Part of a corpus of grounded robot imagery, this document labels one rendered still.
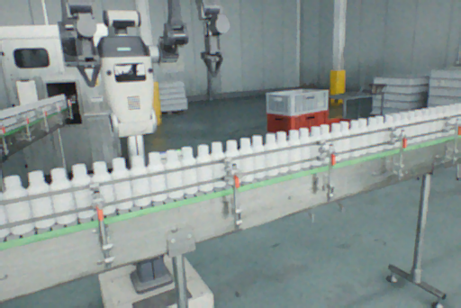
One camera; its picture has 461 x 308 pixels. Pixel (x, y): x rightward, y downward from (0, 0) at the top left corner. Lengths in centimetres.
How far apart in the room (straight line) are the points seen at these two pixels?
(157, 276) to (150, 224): 91
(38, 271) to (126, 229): 27
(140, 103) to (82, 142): 327
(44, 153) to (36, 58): 122
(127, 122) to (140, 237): 69
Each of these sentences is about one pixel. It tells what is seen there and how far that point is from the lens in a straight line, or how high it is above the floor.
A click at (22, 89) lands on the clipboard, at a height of 125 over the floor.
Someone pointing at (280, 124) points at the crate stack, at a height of 77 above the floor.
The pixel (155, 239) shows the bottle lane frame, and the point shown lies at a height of 89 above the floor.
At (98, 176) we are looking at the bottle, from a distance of 111.
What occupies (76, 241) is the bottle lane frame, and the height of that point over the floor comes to 95.
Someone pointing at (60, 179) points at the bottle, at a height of 114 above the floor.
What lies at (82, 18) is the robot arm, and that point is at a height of 159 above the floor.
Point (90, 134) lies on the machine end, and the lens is 488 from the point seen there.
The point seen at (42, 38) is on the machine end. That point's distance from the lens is 494.
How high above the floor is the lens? 144
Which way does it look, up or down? 15 degrees down
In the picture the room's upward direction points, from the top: 3 degrees counter-clockwise
